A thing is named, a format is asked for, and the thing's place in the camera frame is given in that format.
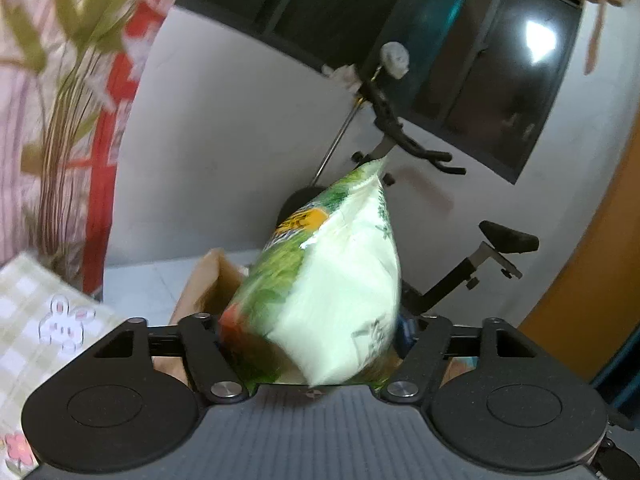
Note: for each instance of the green and white snack bag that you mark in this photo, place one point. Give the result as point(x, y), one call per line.
point(332, 285)

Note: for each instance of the red plant print curtain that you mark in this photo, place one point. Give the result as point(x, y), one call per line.
point(55, 110)

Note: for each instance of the black exercise bike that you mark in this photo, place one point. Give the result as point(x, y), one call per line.
point(410, 140)

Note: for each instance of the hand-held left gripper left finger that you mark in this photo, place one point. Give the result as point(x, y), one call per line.
point(201, 347)

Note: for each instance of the white crumpled rag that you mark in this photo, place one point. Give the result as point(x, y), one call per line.
point(344, 76)
point(395, 59)

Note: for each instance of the green checked tablecloth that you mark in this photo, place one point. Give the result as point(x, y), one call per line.
point(35, 320)

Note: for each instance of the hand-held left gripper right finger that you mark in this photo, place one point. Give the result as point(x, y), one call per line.
point(422, 347)

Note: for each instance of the dark window with black frame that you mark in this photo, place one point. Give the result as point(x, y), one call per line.
point(480, 45)

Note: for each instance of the orange wooden door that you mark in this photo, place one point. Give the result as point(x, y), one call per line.
point(590, 270)

